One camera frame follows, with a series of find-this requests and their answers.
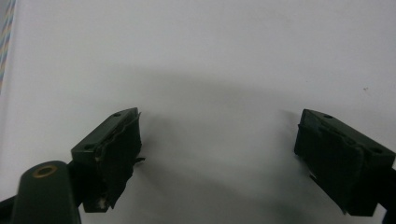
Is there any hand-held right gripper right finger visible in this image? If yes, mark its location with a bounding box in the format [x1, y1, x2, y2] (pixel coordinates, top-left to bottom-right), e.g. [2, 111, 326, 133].
[293, 108, 396, 217]

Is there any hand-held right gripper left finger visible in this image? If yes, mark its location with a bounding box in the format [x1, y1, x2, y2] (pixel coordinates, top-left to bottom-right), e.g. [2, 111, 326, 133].
[70, 107, 146, 214]

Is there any striped coloured sheet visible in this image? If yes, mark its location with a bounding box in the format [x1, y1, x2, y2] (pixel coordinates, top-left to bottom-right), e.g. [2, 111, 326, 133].
[0, 0, 17, 94]

